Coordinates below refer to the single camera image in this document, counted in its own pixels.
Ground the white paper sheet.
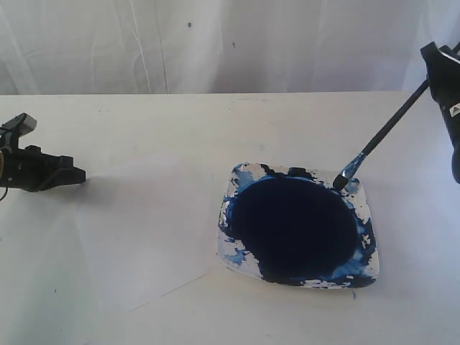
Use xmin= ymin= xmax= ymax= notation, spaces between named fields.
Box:
xmin=76 ymin=174 xmax=217 ymax=313

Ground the white backdrop cloth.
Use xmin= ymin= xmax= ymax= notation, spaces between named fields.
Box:
xmin=1 ymin=1 xmax=459 ymax=95

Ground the black paintbrush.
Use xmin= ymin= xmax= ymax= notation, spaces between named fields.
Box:
xmin=333 ymin=80 xmax=428 ymax=191

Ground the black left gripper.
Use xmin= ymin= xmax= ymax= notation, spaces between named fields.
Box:
xmin=1 ymin=147 xmax=86 ymax=192

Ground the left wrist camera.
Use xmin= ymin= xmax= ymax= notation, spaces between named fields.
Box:
xmin=1 ymin=113 xmax=37 ymax=152

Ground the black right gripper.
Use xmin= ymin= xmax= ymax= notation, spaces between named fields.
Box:
xmin=420 ymin=42 xmax=459 ymax=183

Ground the white square paint plate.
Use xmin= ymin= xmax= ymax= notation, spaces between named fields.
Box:
xmin=217 ymin=163 xmax=380 ymax=289

